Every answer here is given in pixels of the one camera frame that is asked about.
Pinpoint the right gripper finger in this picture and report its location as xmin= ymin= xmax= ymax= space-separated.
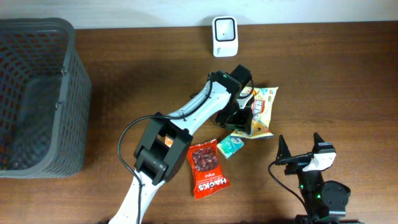
xmin=312 ymin=132 xmax=325 ymax=153
xmin=275 ymin=134 xmax=292 ymax=165

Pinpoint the green tissue packet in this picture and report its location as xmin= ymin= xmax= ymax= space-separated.
xmin=217 ymin=136 xmax=244 ymax=159

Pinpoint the yellow cleaning sheet package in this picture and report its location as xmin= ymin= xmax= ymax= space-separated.
xmin=231 ymin=87 xmax=279 ymax=139

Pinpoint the red Hacks candy bag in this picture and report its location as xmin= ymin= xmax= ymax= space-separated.
xmin=187 ymin=139 xmax=230 ymax=199

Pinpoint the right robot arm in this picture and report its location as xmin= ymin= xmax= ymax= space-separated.
xmin=271 ymin=133 xmax=351 ymax=223

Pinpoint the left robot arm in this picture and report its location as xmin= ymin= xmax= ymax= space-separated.
xmin=109 ymin=65 xmax=254 ymax=224

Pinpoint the white barcode scanner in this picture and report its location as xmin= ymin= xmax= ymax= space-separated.
xmin=212 ymin=16 xmax=239 ymax=57

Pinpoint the small orange white packet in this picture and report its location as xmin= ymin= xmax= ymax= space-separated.
xmin=165 ymin=136 xmax=174 ymax=147

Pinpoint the grey plastic mesh basket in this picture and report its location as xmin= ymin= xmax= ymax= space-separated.
xmin=1 ymin=17 xmax=92 ymax=179

